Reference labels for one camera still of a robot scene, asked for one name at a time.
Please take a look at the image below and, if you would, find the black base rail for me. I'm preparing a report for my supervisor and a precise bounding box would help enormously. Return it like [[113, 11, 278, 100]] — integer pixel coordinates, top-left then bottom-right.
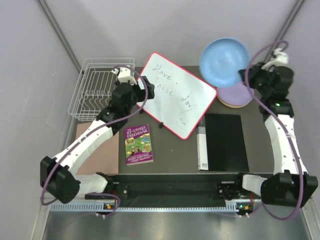
[[105, 173, 251, 200]]

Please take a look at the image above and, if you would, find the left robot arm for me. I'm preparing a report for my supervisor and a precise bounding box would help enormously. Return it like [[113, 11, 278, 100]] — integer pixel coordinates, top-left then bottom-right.
[[40, 76, 155, 204]]

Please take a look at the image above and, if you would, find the blue plate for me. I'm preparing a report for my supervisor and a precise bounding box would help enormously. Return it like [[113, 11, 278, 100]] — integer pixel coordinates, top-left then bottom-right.
[[199, 37, 251, 88]]

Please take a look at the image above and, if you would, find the black clip file folder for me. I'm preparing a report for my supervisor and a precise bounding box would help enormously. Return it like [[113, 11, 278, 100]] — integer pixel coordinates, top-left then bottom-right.
[[196, 113, 249, 172]]

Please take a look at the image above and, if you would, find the pink framed whiteboard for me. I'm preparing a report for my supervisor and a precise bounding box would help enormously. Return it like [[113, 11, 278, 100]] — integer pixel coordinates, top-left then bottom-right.
[[140, 52, 217, 140]]

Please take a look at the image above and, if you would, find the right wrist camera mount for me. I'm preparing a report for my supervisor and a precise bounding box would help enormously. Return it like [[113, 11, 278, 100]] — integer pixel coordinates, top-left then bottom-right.
[[261, 48, 289, 70]]

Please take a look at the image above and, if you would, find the white wire dish rack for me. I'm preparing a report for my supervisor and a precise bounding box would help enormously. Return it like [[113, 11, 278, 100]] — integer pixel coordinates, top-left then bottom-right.
[[68, 57, 135, 122]]

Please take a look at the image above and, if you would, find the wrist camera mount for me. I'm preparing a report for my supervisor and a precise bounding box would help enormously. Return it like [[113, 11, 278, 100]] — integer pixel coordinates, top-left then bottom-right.
[[111, 67, 138, 86], [261, 48, 289, 70]]

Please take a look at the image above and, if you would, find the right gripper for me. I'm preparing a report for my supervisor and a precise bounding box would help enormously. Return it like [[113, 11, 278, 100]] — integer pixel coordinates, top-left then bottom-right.
[[237, 61, 272, 97]]

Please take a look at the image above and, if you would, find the pink plate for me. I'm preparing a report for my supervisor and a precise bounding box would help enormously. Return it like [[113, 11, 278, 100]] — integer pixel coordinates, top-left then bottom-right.
[[220, 100, 249, 109]]

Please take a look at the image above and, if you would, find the purple treehouse book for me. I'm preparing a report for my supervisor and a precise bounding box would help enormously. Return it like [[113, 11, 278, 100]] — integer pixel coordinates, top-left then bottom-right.
[[124, 124, 154, 166]]

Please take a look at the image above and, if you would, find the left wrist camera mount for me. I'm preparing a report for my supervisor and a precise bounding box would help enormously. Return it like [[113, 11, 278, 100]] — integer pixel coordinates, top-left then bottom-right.
[[111, 67, 138, 86]]

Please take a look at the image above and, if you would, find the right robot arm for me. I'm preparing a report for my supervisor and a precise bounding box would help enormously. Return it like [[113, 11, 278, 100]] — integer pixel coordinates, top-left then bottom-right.
[[233, 62, 319, 208]]

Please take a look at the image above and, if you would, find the grey cable duct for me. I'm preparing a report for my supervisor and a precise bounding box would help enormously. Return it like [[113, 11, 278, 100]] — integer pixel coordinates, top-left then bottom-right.
[[50, 201, 252, 213]]

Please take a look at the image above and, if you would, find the purple plate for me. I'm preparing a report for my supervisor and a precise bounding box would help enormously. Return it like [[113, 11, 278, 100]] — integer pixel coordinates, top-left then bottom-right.
[[217, 82, 254, 105]]

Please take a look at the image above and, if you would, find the pink paper sheet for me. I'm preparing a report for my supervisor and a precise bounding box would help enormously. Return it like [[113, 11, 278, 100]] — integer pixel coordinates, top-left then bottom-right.
[[77, 133, 119, 175]]

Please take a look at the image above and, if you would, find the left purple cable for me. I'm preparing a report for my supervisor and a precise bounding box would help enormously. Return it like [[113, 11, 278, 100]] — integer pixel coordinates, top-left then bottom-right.
[[39, 65, 149, 218]]

